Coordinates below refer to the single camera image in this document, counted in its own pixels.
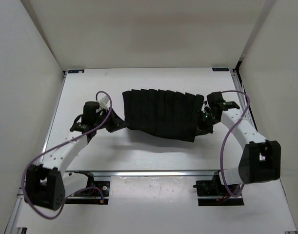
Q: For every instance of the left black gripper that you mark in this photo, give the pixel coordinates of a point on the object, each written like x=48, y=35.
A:
x=116, y=123

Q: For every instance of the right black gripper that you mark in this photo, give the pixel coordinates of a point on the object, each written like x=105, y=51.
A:
x=201, y=129

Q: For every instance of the black skirt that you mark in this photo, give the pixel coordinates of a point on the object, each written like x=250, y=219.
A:
x=163, y=113

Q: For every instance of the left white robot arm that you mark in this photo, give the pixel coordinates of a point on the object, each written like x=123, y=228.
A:
x=48, y=184

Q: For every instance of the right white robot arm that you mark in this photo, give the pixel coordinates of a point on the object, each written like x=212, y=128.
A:
x=261, y=158

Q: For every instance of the right blue corner label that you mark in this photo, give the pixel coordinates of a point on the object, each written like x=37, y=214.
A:
x=220, y=69

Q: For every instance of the blue corner label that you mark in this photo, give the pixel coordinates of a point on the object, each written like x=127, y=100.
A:
x=76, y=71
x=220, y=69

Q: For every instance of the left blue corner label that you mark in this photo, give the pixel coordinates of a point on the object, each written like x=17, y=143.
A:
x=76, y=71

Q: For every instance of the white front cover panel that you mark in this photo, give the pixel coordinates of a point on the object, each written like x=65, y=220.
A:
x=167, y=205

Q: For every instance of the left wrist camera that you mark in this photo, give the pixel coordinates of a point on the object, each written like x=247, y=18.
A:
x=90, y=110

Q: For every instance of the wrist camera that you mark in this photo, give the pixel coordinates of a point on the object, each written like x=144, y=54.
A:
x=214, y=98
x=90, y=110

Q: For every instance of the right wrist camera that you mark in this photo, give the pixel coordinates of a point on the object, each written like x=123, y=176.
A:
x=214, y=98

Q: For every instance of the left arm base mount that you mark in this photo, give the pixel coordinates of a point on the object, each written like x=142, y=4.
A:
x=81, y=187

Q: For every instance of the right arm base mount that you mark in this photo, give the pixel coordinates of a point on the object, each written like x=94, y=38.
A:
x=211, y=192

